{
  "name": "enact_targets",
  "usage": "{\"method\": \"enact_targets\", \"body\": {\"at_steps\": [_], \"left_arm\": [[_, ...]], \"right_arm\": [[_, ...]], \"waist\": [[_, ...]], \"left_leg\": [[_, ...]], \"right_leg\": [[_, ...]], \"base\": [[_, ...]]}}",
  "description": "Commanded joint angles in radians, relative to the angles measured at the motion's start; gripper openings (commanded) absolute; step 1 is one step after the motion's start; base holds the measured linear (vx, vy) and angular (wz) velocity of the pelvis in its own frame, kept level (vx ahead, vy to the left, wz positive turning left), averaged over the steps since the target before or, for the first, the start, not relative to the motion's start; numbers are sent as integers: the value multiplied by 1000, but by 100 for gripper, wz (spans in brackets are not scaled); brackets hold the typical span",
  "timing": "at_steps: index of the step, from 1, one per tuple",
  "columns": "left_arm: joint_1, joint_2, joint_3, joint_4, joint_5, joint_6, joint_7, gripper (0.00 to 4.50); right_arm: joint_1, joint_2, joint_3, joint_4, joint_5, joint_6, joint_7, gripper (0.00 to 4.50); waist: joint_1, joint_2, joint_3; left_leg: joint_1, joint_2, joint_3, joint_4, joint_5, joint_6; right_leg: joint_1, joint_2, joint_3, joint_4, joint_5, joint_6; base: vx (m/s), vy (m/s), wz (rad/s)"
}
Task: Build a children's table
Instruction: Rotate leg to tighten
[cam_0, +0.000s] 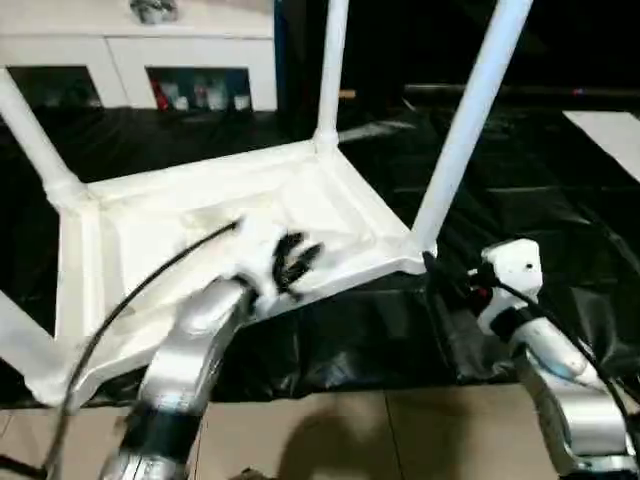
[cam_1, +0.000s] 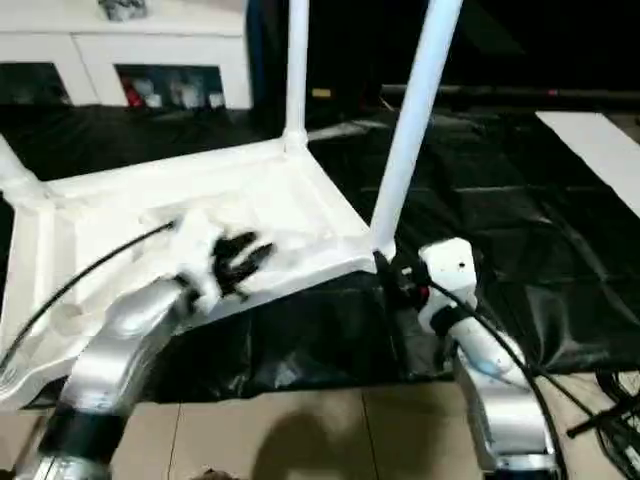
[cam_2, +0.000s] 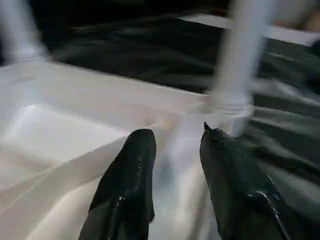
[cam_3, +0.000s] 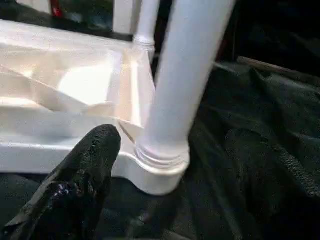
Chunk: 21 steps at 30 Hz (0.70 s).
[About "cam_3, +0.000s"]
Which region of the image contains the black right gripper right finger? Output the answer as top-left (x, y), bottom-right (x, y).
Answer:
top-left (224, 127), bottom-right (320, 240)

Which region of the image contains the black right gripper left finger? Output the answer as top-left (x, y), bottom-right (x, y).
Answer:
top-left (0, 124), bottom-right (123, 240)

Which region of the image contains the white plastic table top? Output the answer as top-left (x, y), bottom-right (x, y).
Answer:
top-left (0, 19), bottom-right (192, 196)

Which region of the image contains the white plastic table leg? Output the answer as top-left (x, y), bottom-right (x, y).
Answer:
top-left (134, 0), bottom-right (237, 170)
top-left (132, 0), bottom-right (162, 53)

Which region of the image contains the black plastic mat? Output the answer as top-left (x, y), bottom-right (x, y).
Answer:
top-left (0, 0), bottom-right (320, 240)

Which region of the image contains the red bottle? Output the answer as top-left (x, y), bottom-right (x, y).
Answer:
top-left (50, 0), bottom-right (64, 18)

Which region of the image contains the white glass-door cabinet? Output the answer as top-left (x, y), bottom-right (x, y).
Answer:
top-left (15, 0), bottom-right (143, 36)

